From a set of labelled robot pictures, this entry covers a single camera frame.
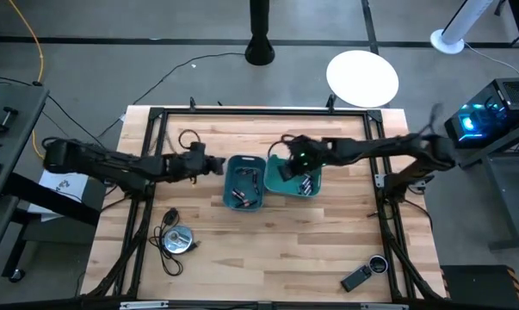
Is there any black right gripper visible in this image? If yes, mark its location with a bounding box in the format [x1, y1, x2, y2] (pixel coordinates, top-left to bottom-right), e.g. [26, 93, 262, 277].
[278, 133, 330, 183]

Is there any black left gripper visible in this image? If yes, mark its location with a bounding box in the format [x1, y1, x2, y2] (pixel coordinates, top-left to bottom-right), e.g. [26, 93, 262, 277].
[172, 141, 227, 178]

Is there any green plastic bin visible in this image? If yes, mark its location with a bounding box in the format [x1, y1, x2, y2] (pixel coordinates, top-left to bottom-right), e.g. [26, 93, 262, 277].
[263, 153, 324, 200]

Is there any dark blue plastic bin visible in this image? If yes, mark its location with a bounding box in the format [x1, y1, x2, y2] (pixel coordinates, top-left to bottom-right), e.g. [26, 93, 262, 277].
[222, 154, 268, 213]

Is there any silver round tin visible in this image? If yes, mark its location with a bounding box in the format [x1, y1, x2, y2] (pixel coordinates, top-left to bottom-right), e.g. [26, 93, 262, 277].
[161, 224, 195, 256]

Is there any white round disc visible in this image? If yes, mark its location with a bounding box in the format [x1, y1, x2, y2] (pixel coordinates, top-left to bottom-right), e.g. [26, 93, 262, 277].
[325, 49, 400, 109]

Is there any black rectangular device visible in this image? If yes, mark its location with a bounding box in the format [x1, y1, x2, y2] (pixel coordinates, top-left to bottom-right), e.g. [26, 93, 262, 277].
[340, 263, 374, 294]

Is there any black pole stand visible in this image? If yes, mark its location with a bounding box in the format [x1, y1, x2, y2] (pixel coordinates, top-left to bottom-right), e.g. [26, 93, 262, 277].
[244, 0, 276, 67]

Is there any white paper sheet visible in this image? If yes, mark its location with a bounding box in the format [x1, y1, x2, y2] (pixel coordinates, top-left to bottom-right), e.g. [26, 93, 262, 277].
[28, 169, 90, 223]

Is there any grey side table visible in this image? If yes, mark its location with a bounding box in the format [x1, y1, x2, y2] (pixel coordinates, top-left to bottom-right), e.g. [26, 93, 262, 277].
[0, 82, 51, 276]

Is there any computer case with lights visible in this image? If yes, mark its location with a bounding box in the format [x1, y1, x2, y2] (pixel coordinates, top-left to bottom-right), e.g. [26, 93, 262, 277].
[443, 77, 519, 150]

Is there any grey metal stand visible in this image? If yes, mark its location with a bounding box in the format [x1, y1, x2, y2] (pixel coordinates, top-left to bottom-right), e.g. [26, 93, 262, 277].
[456, 122, 519, 251]

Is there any black yellow striped box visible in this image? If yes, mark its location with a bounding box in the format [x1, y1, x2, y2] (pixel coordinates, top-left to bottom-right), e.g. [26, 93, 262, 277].
[439, 263, 519, 310]

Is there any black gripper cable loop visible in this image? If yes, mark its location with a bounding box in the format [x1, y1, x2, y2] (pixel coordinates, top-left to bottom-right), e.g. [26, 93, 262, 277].
[267, 133, 295, 158]
[177, 128, 202, 151]

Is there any black aluminium table frame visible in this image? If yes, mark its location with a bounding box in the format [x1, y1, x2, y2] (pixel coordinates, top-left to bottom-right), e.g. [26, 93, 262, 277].
[81, 105, 448, 303]

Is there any black cable with adapter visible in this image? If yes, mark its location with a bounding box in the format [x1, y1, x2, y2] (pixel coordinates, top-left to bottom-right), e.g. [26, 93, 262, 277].
[148, 207, 201, 277]

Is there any black floor cable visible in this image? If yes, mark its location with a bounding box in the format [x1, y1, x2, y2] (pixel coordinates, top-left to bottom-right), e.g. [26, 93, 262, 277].
[96, 52, 247, 140]

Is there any round black silver ring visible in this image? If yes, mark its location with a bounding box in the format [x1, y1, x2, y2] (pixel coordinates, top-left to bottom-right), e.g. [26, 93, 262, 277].
[367, 254, 390, 276]

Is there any yellow cable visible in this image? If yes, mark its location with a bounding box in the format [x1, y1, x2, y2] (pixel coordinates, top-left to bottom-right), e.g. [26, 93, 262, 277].
[7, 0, 46, 159]

